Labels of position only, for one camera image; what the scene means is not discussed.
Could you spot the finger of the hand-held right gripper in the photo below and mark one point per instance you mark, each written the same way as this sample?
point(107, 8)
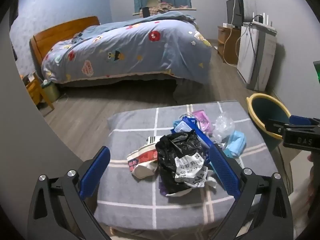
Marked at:
point(277, 126)
point(301, 120)

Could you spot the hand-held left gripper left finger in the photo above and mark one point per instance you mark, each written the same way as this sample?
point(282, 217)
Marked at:
point(96, 172)

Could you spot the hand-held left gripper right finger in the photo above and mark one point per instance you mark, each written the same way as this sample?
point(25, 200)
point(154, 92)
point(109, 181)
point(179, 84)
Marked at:
point(223, 172)

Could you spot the teal bin with yellow rim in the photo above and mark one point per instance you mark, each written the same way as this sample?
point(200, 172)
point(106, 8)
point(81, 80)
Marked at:
point(265, 110)

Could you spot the light blue plastic packet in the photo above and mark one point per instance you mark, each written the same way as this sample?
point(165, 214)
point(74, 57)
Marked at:
point(235, 142)

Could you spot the clear plastic wrapper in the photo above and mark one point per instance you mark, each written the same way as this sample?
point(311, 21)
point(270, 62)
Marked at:
point(223, 126)

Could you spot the red and cream paper bag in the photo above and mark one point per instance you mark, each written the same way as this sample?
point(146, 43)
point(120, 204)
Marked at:
point(143, 158)

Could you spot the black plastic bag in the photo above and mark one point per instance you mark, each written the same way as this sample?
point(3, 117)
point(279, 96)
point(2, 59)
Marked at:
point(172, 152)

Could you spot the pink packet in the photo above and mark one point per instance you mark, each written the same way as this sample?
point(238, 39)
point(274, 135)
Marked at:
point(202, 118)

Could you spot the white striped carton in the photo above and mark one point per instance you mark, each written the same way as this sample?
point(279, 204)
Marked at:
point(152, 140)

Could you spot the grey checked cushion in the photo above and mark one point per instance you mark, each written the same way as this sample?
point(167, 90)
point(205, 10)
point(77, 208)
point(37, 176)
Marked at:
point(130, 205)

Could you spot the white air purifier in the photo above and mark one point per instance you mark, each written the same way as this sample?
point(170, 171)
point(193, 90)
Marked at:
point(265, 55)

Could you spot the white router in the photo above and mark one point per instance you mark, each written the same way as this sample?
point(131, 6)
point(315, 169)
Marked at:
point(262, 23)

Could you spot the grey bed sheet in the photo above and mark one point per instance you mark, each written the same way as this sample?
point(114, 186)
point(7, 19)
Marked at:
point(185, 90)

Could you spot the green bin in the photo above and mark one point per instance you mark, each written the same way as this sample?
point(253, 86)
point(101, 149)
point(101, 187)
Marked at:
point(51, 92)

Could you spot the white set-top box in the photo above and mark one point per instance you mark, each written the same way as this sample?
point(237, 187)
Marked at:
point(230, 25)

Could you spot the wooden cabinet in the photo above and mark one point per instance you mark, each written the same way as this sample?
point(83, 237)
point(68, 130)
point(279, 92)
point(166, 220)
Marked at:
point(222, 42)

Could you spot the black monitor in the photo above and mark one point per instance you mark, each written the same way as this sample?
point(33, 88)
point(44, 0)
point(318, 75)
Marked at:
point(236, 10)

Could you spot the wooden nightstand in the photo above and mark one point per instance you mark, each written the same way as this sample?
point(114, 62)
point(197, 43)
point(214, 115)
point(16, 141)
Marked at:
point(33, 90)

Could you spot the bed with blue cartoon duvet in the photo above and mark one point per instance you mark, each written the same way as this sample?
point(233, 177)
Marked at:
point(140, 45)

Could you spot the wooden bed headboard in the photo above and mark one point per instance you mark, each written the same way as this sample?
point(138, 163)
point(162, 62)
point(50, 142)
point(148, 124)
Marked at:
point(62, 30)

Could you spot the black rectangular object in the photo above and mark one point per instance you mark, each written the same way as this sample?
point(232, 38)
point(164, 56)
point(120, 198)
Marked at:
point(145, 12)

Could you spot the plaid cloth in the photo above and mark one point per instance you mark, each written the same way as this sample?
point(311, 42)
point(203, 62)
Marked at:
point(156, 9)

